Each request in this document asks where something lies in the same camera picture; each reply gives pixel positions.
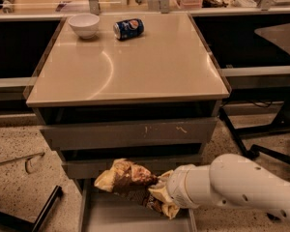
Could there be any black stand leg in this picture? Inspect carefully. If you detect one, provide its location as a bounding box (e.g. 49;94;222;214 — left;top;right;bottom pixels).
0;186;63;232

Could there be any metal rod on floor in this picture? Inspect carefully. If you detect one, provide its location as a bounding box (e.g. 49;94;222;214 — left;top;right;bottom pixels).
0;152;44;166

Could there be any top grey drawer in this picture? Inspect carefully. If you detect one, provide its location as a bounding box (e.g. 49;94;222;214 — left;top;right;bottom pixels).
41;118;217;151

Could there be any white bowl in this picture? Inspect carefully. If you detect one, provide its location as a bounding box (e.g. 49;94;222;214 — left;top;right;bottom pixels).
68;14;100;39

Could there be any grey drawer cabinet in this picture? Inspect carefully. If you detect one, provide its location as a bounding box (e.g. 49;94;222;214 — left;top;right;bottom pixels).
22;12;232;232

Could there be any brown chip bag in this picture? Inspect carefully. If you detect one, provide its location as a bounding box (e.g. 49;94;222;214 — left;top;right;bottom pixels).
94;159;167;217

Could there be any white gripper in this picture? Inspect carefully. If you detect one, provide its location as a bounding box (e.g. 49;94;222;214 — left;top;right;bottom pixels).
149;164;199;219

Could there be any blue pepsi can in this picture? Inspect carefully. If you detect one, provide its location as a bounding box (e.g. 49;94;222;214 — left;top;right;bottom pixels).
113;18;144;41

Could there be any bottom open grey drawer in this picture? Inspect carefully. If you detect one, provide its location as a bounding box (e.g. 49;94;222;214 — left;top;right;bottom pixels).
78;179;198;232

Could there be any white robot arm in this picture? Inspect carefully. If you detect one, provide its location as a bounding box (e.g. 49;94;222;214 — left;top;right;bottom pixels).
150;154;290;223

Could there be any middle grey drawer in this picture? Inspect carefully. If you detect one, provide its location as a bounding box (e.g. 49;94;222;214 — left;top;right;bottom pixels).
62;154;201;179

